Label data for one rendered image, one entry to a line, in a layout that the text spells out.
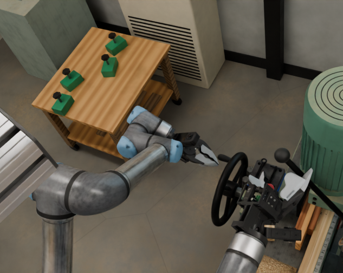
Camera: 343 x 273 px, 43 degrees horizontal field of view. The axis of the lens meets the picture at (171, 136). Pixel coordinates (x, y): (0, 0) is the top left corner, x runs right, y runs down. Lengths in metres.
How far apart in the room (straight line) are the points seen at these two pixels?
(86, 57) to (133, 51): 0.29
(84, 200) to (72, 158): 1.82
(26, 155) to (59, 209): 0.86
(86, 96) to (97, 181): 1.38
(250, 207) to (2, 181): 0.70
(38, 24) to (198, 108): 1.16
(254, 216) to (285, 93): 2.00
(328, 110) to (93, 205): 0.61
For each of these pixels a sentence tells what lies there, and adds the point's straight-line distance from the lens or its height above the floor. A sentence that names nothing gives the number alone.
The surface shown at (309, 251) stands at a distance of 1.42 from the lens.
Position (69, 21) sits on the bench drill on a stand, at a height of 0.42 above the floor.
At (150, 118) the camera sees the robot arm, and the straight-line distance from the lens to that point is 1.55.
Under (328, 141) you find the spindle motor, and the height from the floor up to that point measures 1.45.
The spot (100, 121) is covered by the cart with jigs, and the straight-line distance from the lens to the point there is 2.34.
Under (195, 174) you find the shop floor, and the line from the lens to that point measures 2.63.
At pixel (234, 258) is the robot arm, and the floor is 1.38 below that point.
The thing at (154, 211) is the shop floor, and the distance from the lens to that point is 2.58.
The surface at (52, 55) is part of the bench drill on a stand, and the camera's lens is 3.13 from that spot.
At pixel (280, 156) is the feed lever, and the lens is 0.98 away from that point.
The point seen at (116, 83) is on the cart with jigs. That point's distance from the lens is 2.47.
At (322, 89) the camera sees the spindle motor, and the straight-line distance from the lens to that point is 1.00.
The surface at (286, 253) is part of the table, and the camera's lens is 1.45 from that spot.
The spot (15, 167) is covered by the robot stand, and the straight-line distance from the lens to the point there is 0.35.
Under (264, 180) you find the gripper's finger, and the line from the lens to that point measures 1.11.
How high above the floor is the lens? 2.28
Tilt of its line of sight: 54 degrees down
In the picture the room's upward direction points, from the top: 20 degrees counter-clockwise
